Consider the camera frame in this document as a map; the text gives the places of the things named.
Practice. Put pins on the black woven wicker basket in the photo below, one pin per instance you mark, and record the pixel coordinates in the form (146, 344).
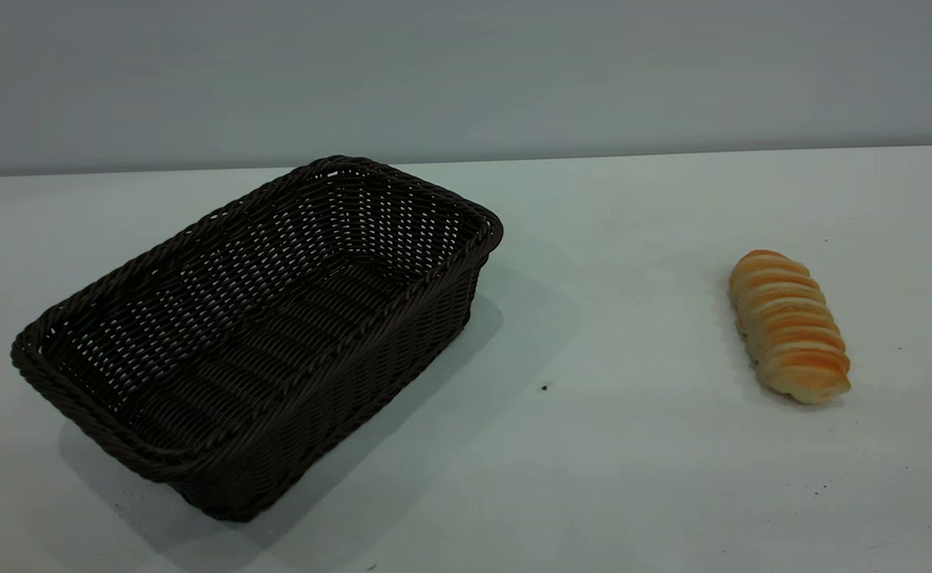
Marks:
(274, 374)

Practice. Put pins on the ridged orange bread loaf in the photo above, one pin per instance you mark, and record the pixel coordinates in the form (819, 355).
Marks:
(788, 326)

